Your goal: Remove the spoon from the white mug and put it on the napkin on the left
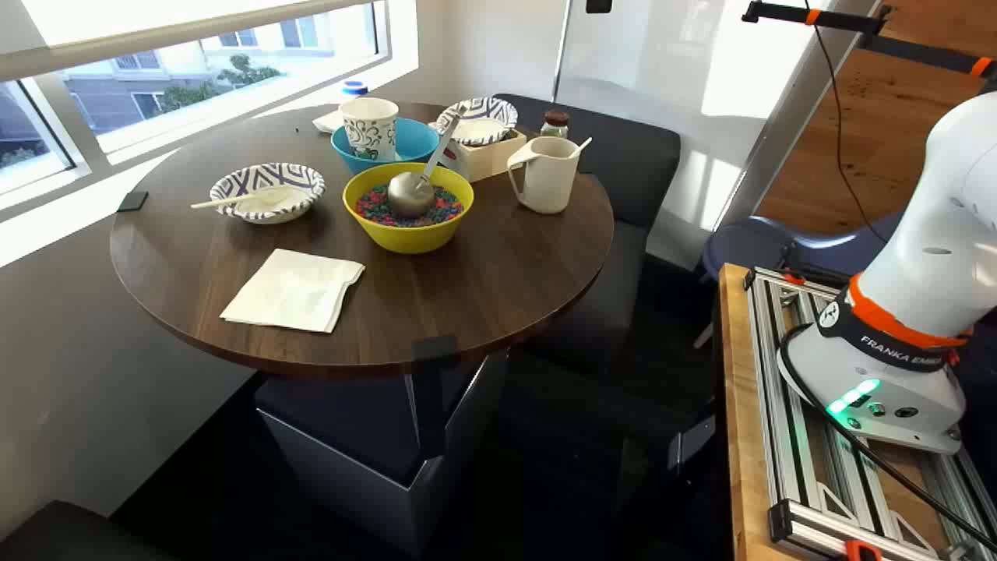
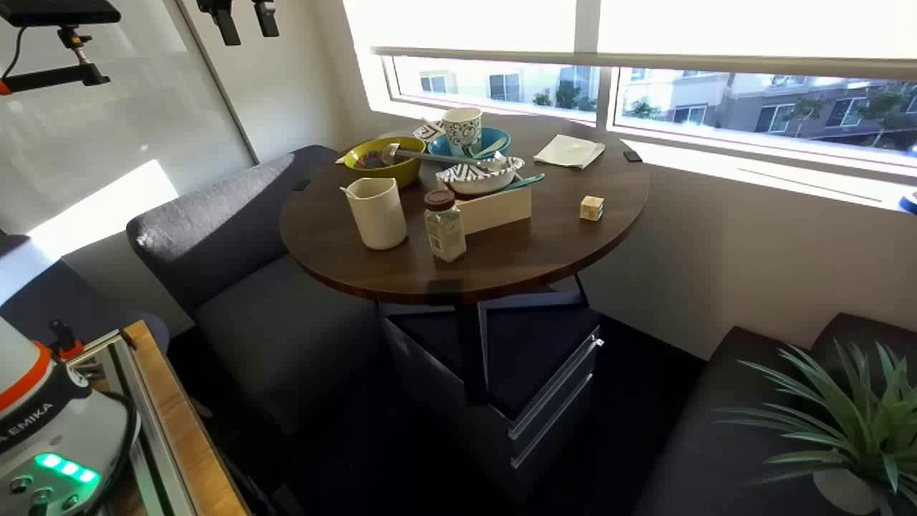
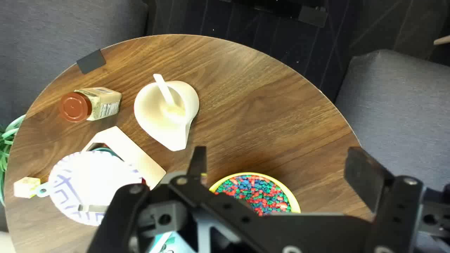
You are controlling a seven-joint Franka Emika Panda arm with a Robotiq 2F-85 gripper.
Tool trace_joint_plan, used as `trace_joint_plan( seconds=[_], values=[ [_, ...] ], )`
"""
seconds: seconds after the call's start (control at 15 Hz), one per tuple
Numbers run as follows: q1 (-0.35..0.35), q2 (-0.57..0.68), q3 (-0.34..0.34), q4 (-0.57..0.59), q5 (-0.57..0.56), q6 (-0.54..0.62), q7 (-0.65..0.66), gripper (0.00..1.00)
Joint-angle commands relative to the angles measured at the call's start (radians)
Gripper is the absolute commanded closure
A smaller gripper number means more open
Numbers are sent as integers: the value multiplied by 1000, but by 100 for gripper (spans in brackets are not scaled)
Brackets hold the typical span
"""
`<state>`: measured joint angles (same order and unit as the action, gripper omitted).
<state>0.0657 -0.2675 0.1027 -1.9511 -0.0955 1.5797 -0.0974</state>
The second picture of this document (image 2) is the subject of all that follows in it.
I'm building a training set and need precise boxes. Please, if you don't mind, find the light wooden box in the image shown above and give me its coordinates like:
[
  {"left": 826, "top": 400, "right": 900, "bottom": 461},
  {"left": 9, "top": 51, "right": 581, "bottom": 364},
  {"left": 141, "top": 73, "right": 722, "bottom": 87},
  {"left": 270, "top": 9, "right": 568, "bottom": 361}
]
[{"left": 438, "top": 181, "right": 533, "bottom": 236}]

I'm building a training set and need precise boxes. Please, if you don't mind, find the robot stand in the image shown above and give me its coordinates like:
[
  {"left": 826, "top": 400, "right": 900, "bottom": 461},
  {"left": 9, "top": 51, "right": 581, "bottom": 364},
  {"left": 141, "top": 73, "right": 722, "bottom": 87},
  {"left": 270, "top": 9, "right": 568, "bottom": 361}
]
[{"left": 68, "top": 320, "right": 251, "bottom": 516}]

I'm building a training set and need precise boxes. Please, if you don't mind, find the dark seat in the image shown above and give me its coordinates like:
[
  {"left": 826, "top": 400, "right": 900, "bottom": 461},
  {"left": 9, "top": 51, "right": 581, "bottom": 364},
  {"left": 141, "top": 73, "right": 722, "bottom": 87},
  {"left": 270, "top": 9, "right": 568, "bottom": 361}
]
[{"left": 633, "top": 312, "right": 917, "bottom": 516}]

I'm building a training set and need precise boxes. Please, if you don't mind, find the dark filing cabinet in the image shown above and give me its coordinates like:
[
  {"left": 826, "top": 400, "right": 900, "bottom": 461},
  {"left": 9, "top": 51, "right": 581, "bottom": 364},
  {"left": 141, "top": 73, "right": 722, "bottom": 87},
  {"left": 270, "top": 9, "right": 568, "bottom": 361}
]
[{"left": 379, "top": 285, "right": 605, "bottom": 497}]

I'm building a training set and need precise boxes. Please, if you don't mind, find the zigzag patterned bowl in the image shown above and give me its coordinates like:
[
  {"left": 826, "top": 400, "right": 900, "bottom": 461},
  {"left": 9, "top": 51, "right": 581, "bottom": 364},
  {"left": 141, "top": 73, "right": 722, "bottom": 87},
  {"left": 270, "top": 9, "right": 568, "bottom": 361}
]
[{"left": 436, "top": 156, "right": 525, "bottom": 196}]

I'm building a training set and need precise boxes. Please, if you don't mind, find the potted green plant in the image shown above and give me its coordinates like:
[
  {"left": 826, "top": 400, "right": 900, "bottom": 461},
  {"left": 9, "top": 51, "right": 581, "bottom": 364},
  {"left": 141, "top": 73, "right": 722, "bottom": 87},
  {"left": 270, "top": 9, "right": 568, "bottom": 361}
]
[{"left": 715, "top": 340, "right": 917, "bottom": 516}]

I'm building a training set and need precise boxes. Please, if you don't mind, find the grey armchair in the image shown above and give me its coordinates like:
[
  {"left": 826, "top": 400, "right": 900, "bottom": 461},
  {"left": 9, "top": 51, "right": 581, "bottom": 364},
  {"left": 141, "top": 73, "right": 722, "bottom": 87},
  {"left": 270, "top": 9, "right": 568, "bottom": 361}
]
[{"left": 127, "top": 145, "right": 402, "bottom": 439}]

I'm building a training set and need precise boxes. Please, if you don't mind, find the green bowl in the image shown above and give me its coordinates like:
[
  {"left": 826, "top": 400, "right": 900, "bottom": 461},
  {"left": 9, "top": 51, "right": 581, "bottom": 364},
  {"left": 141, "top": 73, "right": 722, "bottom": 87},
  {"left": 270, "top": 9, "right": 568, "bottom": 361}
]
[{"left": 344, "top": 136, "right": 427, "bottom": 190}]

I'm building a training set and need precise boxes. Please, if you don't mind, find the patterned paper cup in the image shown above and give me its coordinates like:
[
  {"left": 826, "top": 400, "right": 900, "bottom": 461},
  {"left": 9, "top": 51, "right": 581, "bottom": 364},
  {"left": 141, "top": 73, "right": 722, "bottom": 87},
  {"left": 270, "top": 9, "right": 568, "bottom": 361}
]
[{"left": 442, "top": 107, "right": 484, "bottom": 158}]

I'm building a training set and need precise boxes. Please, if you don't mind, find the white napkin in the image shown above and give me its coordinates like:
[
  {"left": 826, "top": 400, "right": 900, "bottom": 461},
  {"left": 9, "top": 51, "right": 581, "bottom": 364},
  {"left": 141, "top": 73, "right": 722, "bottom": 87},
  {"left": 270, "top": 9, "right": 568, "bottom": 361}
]
[{"left": 533, "top": 134, "right": 606, "bottom": 171}]

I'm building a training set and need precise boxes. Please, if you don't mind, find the window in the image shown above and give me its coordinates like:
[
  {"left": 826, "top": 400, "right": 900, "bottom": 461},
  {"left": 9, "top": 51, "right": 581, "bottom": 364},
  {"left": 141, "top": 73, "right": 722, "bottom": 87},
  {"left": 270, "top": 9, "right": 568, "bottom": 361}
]
[{"left": 342, "top": 0, "right": 917, "bottom": 181}]

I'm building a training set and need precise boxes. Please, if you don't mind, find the metal ladle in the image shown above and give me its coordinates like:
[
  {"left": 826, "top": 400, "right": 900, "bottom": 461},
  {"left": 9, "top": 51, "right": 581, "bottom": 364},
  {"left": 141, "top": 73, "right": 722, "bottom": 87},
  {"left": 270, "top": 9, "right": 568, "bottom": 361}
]
[{"left": 381, "top": 143, "right": 506, "bottom": 170}]

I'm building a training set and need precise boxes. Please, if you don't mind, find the glass spice jar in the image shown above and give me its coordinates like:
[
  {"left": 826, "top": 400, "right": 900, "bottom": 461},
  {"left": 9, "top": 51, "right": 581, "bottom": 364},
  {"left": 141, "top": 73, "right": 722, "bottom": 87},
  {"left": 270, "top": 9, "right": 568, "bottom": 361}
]
[{"left": 423, "top": 189, "right": 467, "bottom": 263}]

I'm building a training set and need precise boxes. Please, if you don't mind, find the blue bowl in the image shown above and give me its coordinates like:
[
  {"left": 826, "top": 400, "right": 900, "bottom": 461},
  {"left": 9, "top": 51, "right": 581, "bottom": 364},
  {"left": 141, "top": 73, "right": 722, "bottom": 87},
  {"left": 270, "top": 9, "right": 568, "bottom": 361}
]
[{"left": 428, "top": 128, "right": 512, "bottom": 163}]

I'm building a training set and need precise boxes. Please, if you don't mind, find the camera on mount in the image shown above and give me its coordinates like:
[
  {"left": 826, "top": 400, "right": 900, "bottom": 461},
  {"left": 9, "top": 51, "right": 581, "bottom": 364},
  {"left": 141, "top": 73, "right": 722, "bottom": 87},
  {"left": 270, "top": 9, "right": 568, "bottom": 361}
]
[{"left": 0, "top": 0, "right": 123, "bottom": 97}]

